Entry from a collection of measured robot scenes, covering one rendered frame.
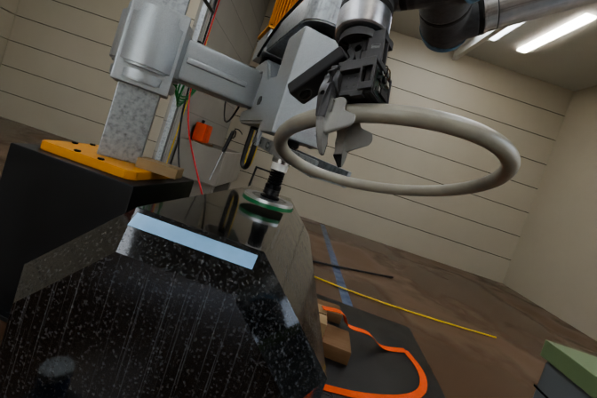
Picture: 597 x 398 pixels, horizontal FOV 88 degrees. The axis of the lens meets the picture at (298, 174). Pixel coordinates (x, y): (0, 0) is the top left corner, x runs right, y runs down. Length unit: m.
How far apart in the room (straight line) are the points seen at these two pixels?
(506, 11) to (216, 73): 1.39
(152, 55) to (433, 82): 5.75
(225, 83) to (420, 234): 5.53
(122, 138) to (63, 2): 6.64
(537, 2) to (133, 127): 1.59
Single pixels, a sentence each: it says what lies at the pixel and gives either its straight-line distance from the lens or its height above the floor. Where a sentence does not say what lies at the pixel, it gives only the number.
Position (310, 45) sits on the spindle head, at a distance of 1.25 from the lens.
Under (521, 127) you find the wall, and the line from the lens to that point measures 7.48.
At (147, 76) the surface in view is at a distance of 1.70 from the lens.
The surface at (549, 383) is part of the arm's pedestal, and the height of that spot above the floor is 0.81.
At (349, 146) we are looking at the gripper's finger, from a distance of 0.51.
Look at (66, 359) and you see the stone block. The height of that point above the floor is 0.47.
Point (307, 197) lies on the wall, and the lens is 6.14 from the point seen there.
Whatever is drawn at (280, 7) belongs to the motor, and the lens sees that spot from 2.01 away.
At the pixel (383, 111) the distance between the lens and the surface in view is 0.47.
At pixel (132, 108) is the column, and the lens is 1.75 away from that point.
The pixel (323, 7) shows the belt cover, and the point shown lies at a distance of 1.30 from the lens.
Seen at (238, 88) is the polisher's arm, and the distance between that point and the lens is 1.81.
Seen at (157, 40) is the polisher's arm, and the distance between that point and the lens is 1.70.
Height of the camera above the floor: 1.06
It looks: 3 degrees down
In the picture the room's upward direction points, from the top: 18 degrees clockwise
